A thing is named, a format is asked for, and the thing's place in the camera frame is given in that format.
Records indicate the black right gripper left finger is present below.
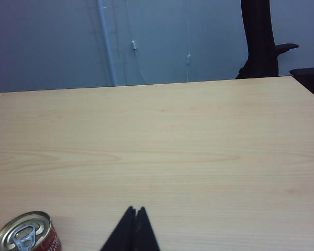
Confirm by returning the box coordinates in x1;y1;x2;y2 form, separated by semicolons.
99;206;137;251

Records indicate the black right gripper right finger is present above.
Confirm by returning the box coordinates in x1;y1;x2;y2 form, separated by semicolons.
132;206;162;251

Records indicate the red tomato paste can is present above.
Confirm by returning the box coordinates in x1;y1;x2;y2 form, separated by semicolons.
0;210;62;251

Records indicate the black mesh office chair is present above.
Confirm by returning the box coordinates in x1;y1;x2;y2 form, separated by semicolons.
234;0;314;104

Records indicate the thin white straight cable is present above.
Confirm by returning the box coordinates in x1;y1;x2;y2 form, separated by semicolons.
185;20;190;82

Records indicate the thin white curved cable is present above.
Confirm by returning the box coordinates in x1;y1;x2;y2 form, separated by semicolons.
124;0;148;85

